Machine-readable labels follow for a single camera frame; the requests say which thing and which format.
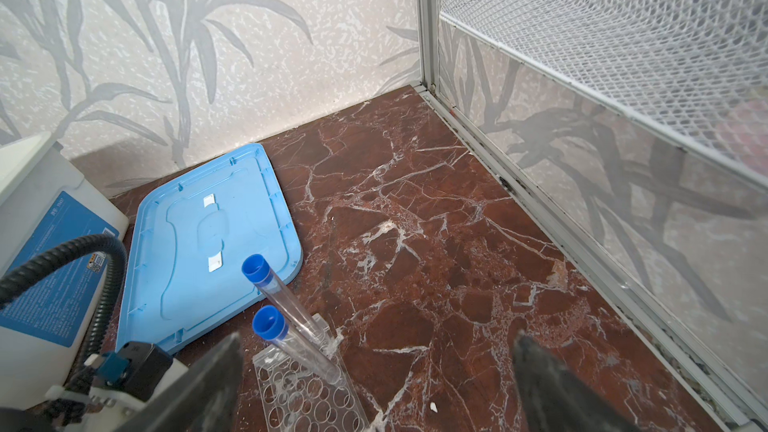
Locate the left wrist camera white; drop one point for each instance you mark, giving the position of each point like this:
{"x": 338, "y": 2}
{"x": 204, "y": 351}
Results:
{"x": 112, "y": 388}

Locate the white wire mesh basket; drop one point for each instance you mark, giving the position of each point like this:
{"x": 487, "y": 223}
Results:
{"x": 675, "y": 67}

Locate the blue capped test tube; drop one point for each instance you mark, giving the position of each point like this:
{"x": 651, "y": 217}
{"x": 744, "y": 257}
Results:
{"x": 270, "y": 325}
{"x": 258, "y": 271}

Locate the white plastic storage bin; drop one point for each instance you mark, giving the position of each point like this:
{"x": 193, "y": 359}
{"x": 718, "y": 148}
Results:
{"x": 47, "y": 201}

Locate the blue plastic bin lid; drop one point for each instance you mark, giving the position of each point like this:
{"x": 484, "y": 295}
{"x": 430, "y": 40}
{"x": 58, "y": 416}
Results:
{"x": 190, "y": 239}

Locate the aluminium frame post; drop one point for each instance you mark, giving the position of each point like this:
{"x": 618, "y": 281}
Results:
{"x": 428, "y": 30}

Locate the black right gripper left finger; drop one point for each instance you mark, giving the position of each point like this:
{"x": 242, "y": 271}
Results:
{"x": 203, "y": 399}

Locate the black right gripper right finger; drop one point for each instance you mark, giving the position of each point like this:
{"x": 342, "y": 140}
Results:
{"x": 553, "y": 398}

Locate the pink object in basket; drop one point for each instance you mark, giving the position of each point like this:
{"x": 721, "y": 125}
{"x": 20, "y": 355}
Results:
{"x": 744, "y": 131}

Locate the clear test tube rack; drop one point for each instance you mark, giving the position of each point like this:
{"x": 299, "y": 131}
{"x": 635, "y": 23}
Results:
{"x": 295, "y": 399}

